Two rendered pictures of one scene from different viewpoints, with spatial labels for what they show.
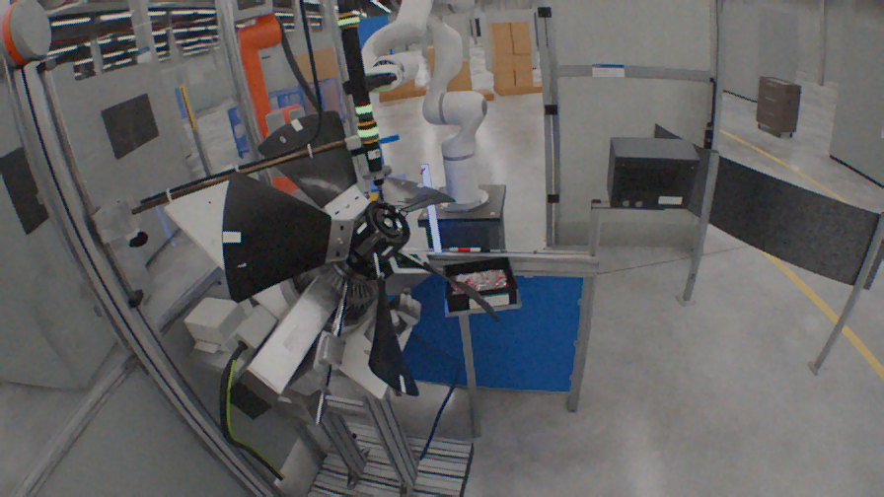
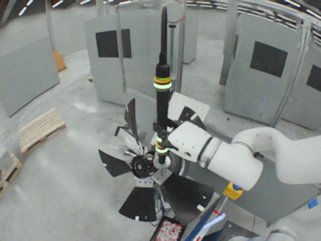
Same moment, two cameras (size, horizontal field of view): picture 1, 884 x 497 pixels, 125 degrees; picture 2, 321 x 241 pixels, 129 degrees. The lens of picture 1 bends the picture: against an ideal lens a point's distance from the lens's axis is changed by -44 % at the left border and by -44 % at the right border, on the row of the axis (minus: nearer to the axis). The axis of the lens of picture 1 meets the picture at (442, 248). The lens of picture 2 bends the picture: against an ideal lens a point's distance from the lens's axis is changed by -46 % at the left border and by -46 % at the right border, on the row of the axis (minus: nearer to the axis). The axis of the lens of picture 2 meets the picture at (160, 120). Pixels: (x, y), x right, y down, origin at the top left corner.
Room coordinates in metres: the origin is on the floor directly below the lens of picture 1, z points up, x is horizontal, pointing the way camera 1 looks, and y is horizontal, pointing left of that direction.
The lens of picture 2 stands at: (1.01, -0.19, 1.80)
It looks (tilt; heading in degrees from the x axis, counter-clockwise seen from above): 39 degrees down; 113
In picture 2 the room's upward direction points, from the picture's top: straight up
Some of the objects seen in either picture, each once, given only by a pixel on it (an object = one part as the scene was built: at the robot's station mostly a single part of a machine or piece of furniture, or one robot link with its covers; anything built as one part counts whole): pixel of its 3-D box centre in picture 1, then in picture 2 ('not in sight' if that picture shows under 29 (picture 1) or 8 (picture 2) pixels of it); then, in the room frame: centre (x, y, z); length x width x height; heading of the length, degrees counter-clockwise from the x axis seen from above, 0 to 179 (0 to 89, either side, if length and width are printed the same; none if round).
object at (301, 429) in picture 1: (289, 409); (185, 169); (0.94, 0.68, 0.42); 0.04 x 0.04 x 0.83; 72
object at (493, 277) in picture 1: (479, 287); (167, 235); (1.02, -0.10, 0.83); 0.19 x 0.14 x 0.04; 88
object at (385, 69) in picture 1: (378, 77); (191, 141); (0.98, 0.09, 1.51); 0.11 x 0.10 x 0.07; 162
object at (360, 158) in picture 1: (368, 155); (162, 153); (0.88, 0.13, 1.35); 0.09 x 0.07 x 0.10; 107
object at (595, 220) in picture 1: (594, 229); not in sight; (1.06, -0.49, 0.96); 0.03 x 0.03 x 0.20; 72
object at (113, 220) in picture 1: (115, 219); (170, 81); (0.70, 0.72, 1.39); 0.10 x 0.07 x 0.09; 107
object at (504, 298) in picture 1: (478, 284); (168, 235); (1.02, -0.10, 0.85); 0.22 x 0.17 x 0.07; 88
